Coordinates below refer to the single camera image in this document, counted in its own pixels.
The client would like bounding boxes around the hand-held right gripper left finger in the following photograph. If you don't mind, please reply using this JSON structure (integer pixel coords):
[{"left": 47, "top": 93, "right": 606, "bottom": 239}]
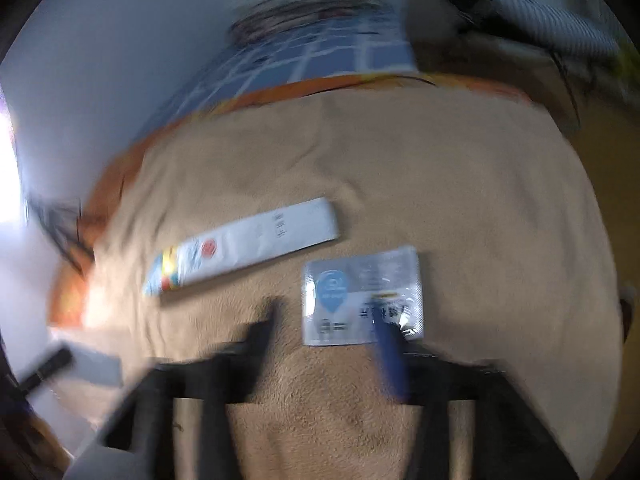
[{"left": 102, "top": 296, "right": 286, "bottom": 480}]

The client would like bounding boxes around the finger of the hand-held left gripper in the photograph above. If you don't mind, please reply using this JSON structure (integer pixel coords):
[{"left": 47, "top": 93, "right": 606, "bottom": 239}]
[{"left": 15, "top": 347, "right": 123, "bottom": 393}]

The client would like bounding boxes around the folded floral quilt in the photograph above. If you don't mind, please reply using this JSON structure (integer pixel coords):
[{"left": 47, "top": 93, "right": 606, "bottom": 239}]
[{"left": 227, "top": 0, "right": 396, "bottom": 43}]

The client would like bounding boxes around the tan towel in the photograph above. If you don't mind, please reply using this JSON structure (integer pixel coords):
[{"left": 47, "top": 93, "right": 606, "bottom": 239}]
[{"left": 82, "top": 85, "right": 623, "bottom": 480}]

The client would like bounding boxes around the blue checked blanket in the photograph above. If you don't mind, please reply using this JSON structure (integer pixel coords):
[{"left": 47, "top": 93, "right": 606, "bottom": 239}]
[{"left": 165, "top": 7, "right": 421, "bottom": 126}]

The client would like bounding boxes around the black tripod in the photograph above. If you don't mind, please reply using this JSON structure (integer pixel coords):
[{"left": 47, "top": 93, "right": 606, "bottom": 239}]
[{"left": 27, "top": 195, "right": 96, "bottom": 271}]

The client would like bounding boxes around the white corrugated hose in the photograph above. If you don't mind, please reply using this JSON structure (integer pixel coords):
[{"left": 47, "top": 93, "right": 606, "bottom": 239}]
[{"left": 480, "top": 0, "right": 621, "bottom": 58}]

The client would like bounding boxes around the long white toothpaste box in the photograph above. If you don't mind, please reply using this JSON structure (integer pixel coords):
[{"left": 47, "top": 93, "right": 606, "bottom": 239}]
[{"left": 142, "top": 197, "right": 341, "bottom": 297}]

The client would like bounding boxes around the silver square packet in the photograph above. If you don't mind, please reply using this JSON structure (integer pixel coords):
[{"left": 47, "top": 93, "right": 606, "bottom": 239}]
[{"left": 301, "top": 246, "right": 425, "bottom": 347}]

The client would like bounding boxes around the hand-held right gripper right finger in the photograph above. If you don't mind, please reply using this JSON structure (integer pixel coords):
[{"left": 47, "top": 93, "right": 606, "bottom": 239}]
[{"left": 372, "top": 310, "right": 581, "bottom": 480}]

